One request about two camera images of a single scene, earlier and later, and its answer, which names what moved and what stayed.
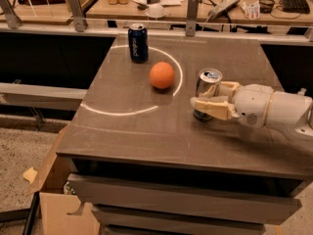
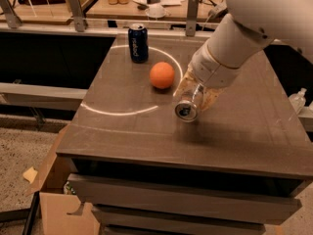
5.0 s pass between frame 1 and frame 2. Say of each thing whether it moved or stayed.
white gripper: moved
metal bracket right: stayed
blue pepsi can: stayed
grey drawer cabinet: stayed
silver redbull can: moved
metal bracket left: stayed
